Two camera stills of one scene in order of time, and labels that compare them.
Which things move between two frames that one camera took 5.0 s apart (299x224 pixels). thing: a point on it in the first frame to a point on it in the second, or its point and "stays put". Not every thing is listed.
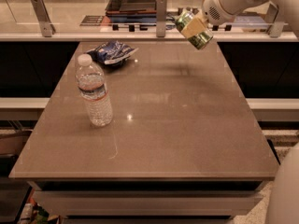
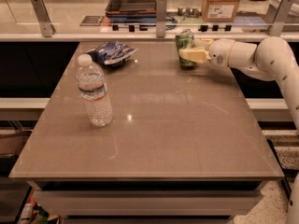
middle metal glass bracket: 161,15 stays put
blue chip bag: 112,53 stays put
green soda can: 199,39 to 184,39
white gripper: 212,7 to 220,53
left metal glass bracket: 47,28 stays put
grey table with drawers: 183,144 stays put
